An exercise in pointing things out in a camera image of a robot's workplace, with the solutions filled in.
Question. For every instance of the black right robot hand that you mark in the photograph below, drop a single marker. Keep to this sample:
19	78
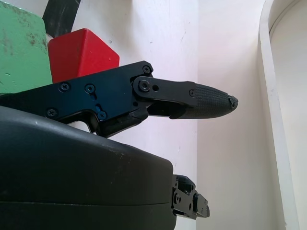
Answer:
72	172

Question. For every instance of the red wooden block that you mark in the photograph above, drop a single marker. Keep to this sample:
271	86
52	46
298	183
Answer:
79	52

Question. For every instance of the green wooden block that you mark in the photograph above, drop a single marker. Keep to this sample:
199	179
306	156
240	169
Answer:
21	48

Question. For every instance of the black tape marker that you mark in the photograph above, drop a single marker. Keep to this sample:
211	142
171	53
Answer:
61	16

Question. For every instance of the white curved tray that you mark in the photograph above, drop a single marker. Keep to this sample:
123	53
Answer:
266	72

